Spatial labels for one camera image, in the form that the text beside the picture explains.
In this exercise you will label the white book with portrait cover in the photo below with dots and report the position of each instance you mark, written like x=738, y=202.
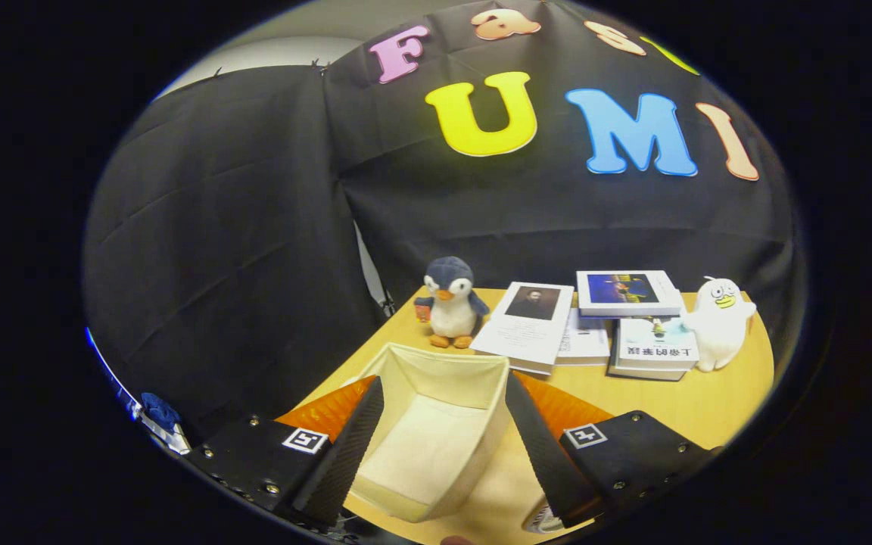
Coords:
x=523, y=333

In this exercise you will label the book with pale teal cover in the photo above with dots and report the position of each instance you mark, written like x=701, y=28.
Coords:
x=655, y=344

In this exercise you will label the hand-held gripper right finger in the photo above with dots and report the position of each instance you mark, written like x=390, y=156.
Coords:
x=549, y=462

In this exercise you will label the thin white book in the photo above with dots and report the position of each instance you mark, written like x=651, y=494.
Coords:
x=583, y=341

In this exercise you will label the black backdrop cloth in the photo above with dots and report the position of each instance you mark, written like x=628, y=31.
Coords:
x=254, y=227

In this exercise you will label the blue plastic clamp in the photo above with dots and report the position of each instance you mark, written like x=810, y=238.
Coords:
x=157, y=411

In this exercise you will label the navy penguin plush toy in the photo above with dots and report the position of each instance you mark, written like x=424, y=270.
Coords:
x=451, y=314

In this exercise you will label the beige fabric storage box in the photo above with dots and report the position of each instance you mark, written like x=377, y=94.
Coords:
x=436, y=439

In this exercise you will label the book with blue picture cover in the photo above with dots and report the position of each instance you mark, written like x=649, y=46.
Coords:
x=625, y=291

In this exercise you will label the white canvas shoe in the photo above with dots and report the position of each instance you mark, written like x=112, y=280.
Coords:
x=543, y=522

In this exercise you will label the white duck plush toy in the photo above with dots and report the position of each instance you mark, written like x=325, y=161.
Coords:
x=716, y=333

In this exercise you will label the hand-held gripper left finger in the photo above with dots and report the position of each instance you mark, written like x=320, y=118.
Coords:
x=349, y=454

